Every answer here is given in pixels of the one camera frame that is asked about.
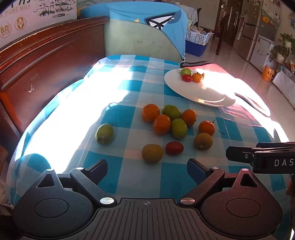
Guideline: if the brown kiwi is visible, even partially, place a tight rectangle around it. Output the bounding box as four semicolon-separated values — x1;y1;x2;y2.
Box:
141;144;164;164
194;133;213;150

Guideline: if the red cherry tomato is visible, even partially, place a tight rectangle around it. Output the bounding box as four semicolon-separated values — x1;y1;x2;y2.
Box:
181;75;193;82
165;141;184;155

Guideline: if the lone green fruit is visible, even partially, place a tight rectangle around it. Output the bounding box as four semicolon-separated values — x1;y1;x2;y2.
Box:
96;124;114;145

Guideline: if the orange tangerine with stem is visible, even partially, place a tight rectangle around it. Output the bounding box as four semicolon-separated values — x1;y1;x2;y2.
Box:
199;121;216;136

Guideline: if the small orange tangerine front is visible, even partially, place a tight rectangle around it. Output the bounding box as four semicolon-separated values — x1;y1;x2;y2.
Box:
192;73;204;83

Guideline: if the person's right hand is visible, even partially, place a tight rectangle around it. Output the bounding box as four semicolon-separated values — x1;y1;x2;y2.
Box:
286;174;295;231

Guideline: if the white ceramic plate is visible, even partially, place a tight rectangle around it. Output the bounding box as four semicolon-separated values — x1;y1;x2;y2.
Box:
164;69;235;107

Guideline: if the blue checkered tablecloth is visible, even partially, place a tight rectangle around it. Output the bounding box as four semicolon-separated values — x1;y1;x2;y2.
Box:
5;55;287;205

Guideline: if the orange smiley face stool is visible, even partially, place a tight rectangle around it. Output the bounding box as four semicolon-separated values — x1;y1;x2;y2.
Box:
261;65;275;82

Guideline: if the small white fridge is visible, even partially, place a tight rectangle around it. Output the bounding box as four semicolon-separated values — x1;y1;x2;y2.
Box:
250;35;275;73

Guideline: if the potted green plant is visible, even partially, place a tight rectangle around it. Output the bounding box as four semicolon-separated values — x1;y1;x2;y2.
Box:
269;33;294;73

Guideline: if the blue storage bin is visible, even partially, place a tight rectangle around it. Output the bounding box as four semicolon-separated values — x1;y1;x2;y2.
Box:
185;40;207;57

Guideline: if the dark red wooden headboard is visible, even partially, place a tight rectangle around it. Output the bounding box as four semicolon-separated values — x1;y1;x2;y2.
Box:
1;16;109;156

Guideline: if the dark wooden chair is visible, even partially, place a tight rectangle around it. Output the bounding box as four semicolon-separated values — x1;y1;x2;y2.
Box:
202;14;230;56

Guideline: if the white plastic basket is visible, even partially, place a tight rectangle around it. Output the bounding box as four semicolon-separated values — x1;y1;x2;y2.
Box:
185;30;213;45

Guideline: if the silver refrigerator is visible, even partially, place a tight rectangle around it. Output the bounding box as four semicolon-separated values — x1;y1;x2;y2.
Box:
237;0;282;61

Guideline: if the blue and green cushion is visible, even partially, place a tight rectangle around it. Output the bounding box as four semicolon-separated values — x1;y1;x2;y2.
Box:
78;1;188;63

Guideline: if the skim milk carton box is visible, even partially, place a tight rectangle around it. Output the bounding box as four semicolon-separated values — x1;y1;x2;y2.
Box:
1;0;77;47

